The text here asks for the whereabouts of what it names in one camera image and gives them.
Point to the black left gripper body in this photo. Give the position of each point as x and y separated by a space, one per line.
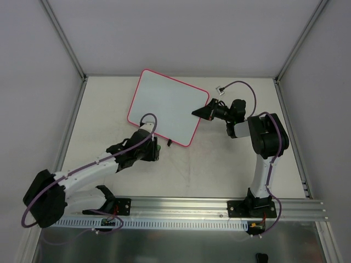
222 111

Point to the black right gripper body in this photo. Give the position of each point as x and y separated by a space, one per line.
146 151

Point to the pink-framed whiteboard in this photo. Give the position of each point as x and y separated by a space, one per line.
172 102

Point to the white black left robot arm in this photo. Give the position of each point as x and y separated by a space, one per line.
268 138

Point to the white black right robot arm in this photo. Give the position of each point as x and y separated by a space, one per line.
50 195

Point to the black object bottom edge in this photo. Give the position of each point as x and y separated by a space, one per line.
262 258

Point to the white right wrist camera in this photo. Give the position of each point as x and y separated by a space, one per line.
148 126

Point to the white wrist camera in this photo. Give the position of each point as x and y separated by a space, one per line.
148 126
220 90

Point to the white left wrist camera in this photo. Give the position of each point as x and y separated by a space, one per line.
220 90

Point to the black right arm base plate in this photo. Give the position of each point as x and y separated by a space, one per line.
116 206

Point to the white slotted cable duct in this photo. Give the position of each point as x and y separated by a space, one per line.
152 224

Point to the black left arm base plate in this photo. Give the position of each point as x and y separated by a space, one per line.
241 209

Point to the aluminium mounting rail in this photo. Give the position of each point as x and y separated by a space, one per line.
217 208

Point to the right aluminium frame post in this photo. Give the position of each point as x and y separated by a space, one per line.
316 14

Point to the aluminium frame post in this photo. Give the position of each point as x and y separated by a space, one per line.
316 14
50 13

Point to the left aluminium frame post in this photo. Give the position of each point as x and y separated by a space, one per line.
50 13

